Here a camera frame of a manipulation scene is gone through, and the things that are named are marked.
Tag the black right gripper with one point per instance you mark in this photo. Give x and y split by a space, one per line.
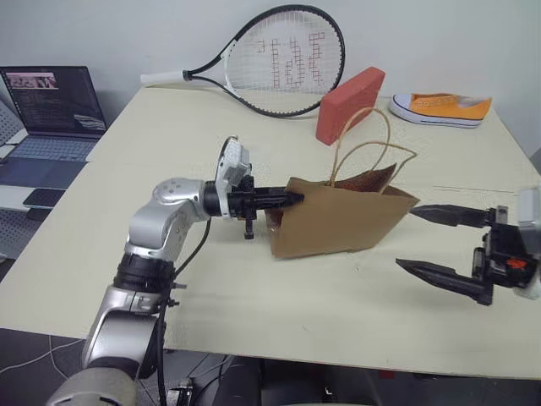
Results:
501 258

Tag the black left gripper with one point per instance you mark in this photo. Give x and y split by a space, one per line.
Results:
249 201

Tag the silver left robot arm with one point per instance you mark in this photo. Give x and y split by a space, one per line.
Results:
148 228

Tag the red brick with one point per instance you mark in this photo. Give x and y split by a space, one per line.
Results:
346 105

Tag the orange canvas sneaker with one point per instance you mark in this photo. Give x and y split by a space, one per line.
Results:
444 108

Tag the black and white tennis racket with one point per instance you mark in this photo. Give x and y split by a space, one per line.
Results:
162 78

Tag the black smartphone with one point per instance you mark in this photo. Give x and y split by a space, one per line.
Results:
44 198

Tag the dark closed laptop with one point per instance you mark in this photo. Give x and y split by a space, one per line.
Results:
38 173

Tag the open dark laptop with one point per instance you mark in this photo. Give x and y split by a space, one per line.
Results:
50 101

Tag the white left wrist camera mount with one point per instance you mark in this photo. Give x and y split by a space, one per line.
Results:
234 162

